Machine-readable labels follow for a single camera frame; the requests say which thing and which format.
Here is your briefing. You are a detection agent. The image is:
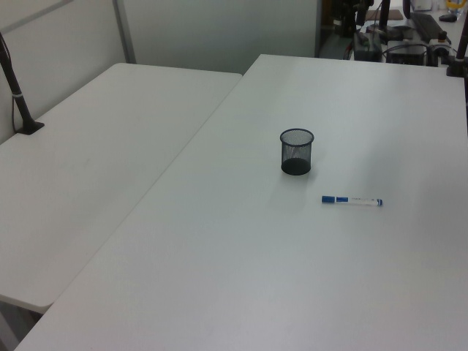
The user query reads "blue and white marker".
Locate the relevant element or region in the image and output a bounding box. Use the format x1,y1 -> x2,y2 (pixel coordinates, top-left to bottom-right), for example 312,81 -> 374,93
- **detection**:
321,195 -> 385,208

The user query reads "black monitor stand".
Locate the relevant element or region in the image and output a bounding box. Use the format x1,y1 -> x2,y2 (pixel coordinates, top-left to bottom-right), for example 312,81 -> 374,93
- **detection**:
367,0 -> 412,41

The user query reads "black mesh pen cup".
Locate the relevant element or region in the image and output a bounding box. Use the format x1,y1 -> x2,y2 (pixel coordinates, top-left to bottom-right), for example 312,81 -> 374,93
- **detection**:
279,127 -> 315,176

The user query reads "black equipment stand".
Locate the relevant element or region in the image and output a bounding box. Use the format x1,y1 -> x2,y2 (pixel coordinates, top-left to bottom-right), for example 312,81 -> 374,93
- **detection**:
331,0 -> 366,37

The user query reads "black camera pole with clamp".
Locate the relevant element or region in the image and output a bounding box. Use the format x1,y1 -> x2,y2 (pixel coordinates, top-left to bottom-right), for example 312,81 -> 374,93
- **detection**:
0,31 -> 45,136

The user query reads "black clamped camera pole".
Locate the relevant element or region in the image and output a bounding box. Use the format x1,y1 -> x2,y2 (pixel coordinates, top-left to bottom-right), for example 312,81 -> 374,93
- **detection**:
445,21 -> 468,78

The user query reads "dark green box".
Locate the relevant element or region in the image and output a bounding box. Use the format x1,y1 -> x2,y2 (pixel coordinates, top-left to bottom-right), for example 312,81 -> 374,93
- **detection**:
352,31 -> 383,61

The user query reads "grey camera device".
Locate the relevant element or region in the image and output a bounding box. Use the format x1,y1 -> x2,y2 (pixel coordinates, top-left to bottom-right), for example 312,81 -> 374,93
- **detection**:
427,31 -> 453,69

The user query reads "white folding side table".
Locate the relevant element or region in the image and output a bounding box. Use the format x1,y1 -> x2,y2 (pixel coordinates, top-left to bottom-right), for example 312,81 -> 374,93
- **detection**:
0,62 -> 244,312

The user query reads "grey partition frame post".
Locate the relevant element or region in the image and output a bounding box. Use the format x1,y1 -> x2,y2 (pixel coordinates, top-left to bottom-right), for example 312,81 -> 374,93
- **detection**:
111,0 -> 137,64

